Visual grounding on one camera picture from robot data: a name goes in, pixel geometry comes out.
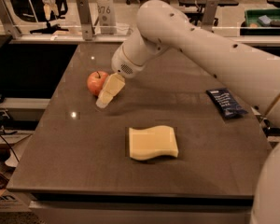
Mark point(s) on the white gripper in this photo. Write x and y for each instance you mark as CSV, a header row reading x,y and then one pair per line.
x,y
120,64

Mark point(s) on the red apple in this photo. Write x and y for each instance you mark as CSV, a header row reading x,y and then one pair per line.
x,y
96,81

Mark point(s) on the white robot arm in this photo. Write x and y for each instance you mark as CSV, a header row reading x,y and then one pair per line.
x,y
252,74

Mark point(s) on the white numbered robot base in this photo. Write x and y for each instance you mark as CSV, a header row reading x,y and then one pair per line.
x,y
107,19

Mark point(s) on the yellow sponge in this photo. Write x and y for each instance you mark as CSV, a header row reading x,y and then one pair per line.
x,y
149,143

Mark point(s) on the black desk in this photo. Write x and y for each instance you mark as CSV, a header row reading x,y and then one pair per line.
x,y
196,17

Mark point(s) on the dark blue snack packet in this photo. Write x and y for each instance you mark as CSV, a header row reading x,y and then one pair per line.
x,y
226,104

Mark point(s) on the green plastic bin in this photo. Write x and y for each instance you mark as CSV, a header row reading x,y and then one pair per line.
x,y
261,22

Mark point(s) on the middle metal bracket post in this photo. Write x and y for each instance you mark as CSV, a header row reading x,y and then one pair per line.
x,y
84,14

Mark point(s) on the metal bracket post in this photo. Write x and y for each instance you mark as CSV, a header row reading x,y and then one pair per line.
x,y
8,23
84,14
210,10

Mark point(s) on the right metal bracket post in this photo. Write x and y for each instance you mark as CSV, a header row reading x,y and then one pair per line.
x,y
210,10

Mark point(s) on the left metal bracket post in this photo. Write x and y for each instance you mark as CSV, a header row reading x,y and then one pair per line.
x,y
8,23

